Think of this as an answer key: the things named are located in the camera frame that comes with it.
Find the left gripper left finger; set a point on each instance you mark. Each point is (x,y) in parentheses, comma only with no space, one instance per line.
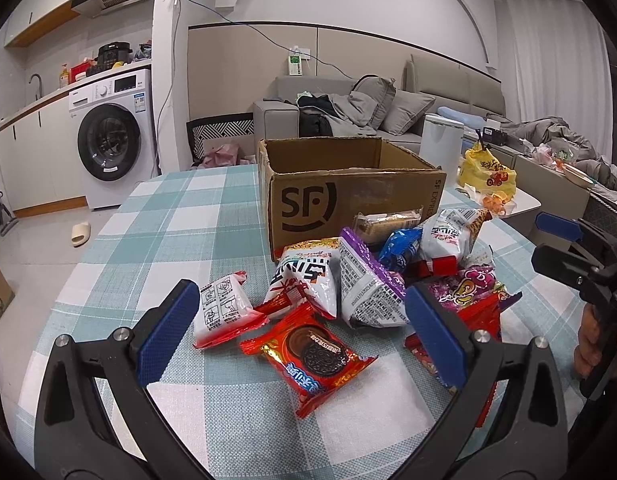
(95,418)

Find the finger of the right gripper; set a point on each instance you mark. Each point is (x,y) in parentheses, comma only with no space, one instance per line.
(563,228)
(563,267)

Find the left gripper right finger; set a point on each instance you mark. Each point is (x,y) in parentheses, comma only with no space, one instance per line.
(507,417)

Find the purple grape candy bag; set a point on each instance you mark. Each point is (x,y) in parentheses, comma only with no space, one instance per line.
(460,285)

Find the red Oreo cookie packet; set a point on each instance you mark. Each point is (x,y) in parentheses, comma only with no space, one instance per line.
(313,361)

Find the white red noodle snack bag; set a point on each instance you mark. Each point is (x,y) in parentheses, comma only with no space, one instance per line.
(306,273)

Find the person's right hand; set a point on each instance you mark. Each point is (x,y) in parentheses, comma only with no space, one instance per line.
(587,353)

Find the white side table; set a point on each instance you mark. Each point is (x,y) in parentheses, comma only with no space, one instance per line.
(518,210)

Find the teal checked tablecloth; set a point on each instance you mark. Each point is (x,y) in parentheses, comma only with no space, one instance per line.
(235,413)

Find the red snack packet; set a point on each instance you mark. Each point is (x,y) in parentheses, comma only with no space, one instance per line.
(483,324)

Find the grey blanket heap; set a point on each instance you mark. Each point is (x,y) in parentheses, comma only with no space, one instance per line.
(556,133)

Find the yellow plastic bag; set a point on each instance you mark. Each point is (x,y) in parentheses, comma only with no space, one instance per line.
(483,171)

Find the blue Oreo packet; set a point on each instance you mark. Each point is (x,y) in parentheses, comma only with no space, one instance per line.
(400,249)

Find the white cylindrical bin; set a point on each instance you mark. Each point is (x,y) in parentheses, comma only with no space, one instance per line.
(441,143)

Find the small white red packet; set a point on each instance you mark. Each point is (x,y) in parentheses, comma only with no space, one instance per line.
(225,312)

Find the purple white snack bag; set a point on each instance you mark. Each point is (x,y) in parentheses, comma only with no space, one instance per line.
(370,295)

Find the clear wrapped wafer pack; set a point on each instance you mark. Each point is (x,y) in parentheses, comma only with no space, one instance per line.
(375,229)

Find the beige slipper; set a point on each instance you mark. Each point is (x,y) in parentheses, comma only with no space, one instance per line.
(81,234)

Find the grey sofa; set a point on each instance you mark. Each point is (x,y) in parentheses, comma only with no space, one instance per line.
(452,84)

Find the grey cushion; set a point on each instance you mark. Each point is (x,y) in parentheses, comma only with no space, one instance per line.
(406,109)

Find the brown SF cardboard box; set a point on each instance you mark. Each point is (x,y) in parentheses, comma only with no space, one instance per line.
(312,188)

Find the grey jacket on sofa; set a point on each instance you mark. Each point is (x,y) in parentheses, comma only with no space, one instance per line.
(336,115)

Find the pink cloth pile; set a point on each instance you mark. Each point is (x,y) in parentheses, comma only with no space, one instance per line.
(226,155)

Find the white washing machine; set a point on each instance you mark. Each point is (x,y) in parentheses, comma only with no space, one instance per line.
(115,138)

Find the black patterned chair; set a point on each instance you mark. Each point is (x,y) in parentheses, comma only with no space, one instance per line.
(205,134)

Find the black cooker pot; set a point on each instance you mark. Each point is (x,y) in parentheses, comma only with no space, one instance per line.
(113,52)

